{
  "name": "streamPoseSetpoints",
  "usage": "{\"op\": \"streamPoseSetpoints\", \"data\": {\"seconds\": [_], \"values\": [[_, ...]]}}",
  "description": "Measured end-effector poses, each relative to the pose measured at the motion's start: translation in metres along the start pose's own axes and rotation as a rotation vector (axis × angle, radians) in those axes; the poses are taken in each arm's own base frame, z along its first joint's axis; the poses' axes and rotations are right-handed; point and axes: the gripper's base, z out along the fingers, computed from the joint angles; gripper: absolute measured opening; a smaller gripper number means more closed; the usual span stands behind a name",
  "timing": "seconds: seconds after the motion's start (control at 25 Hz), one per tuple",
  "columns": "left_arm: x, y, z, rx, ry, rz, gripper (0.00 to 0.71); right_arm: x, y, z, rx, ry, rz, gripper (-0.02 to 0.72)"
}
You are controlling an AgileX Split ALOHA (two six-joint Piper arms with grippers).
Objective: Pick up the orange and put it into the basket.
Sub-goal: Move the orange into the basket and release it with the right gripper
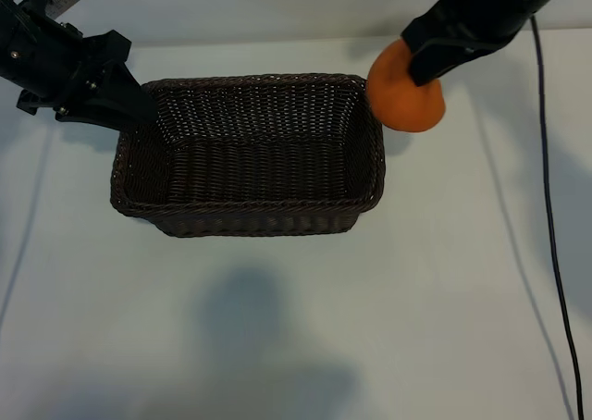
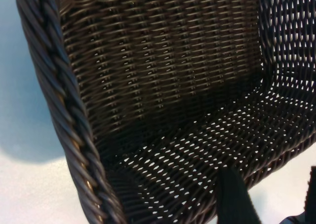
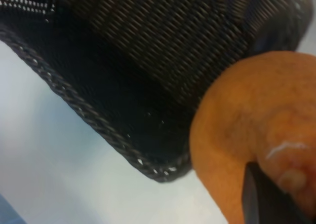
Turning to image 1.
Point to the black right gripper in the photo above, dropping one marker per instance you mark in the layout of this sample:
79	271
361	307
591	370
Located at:
504	3

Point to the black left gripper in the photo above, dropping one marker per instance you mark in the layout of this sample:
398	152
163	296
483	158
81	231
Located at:
46	59

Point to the dark brown wicker basket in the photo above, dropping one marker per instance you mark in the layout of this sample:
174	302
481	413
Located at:
259	175

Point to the orange citrus fruit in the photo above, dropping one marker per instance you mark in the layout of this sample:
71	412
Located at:
407	105

